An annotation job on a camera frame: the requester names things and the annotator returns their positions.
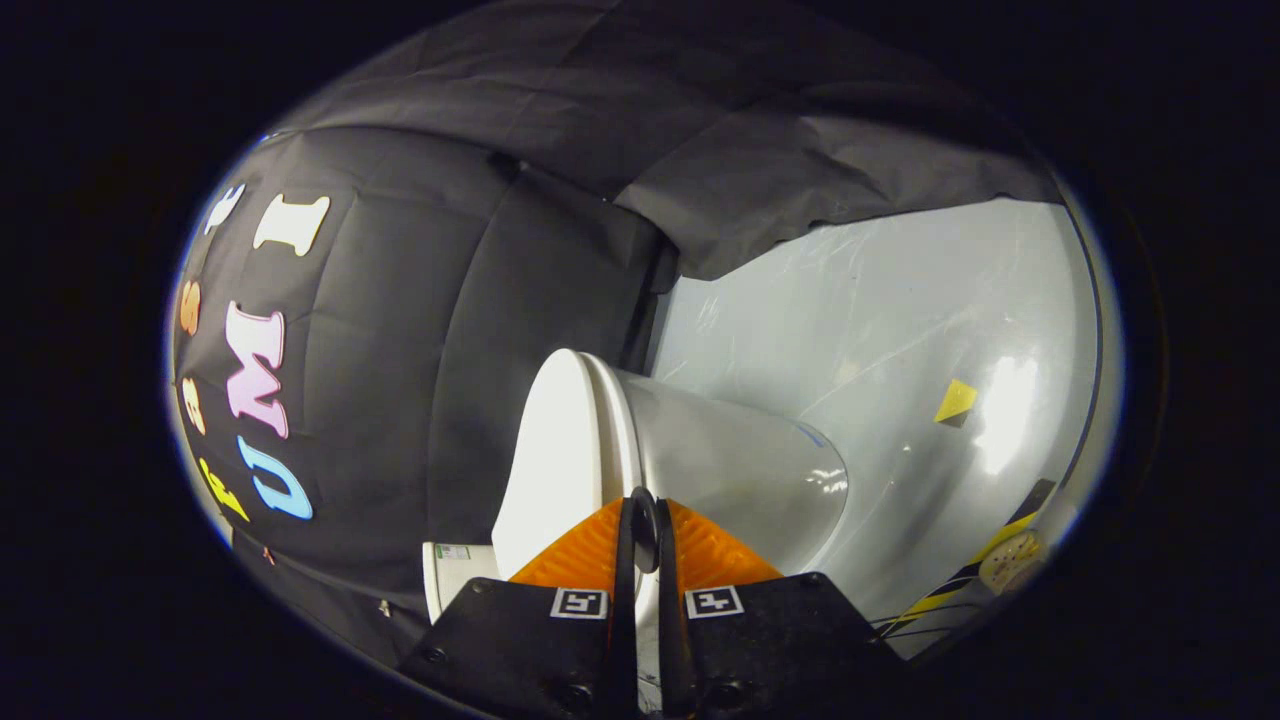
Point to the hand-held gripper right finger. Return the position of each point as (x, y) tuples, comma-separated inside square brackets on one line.
[(780, 640)]

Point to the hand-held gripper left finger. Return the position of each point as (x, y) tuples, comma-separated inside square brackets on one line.
[(520, 650)]

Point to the white toilet lid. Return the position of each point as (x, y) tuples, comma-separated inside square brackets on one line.
[(550, 450)]

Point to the white toilet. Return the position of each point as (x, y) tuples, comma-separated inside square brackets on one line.
[(720, 460)]

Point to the black yellow striped floor tape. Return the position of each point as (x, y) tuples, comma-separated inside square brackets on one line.
[(985, 555)]

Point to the beige perforated shoe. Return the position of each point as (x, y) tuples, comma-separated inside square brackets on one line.
[(1012, 560)]

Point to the yellow floor tape piece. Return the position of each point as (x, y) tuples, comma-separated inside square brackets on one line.
[(955, 402)]

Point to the black backdrop cloth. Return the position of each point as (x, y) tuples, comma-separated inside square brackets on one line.
[(420, 300)]

